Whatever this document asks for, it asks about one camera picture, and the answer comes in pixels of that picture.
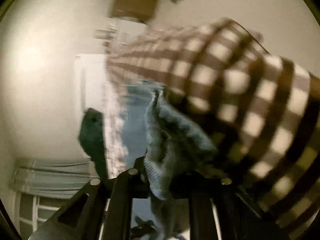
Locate blue denim pants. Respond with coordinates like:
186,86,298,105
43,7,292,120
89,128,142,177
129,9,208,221
121,80,217,239

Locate white shelf unit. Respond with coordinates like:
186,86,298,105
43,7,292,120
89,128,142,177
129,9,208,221
14,192,66,239

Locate white floral bed sheet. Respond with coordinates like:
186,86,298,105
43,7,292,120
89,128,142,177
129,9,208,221
104,83,128,179

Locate dark green hanging cloth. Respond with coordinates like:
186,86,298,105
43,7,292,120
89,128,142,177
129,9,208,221
78,108,108,180

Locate brown checkered shirt sleeve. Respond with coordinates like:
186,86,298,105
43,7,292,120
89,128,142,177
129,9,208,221
108,19,319,239

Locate brown cardboard box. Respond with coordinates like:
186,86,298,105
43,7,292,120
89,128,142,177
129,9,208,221
108,0,158,23

